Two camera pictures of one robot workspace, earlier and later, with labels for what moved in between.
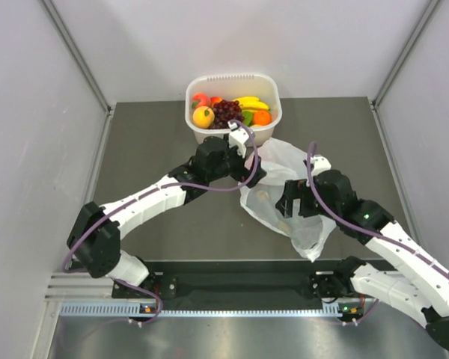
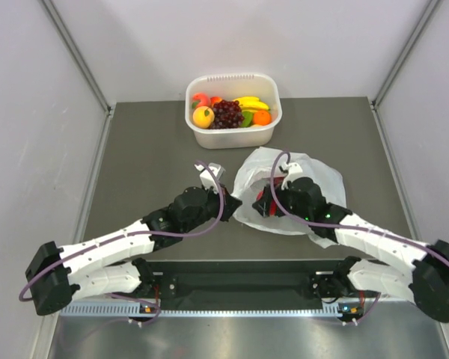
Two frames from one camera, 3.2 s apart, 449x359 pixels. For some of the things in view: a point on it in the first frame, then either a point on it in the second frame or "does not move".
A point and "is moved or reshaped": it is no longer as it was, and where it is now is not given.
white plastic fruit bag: [283, 161] is moved or reshaped
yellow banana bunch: [252, 104] does not move
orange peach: [203, 117] does not move
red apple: [215, 100] does not move
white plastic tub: [230, 86] does not move
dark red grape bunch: [224, 114] does not move
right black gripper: [295, 189] to [263, 205]
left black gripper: [242, 174] to [232, 204]
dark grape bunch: [224, 111] does not move
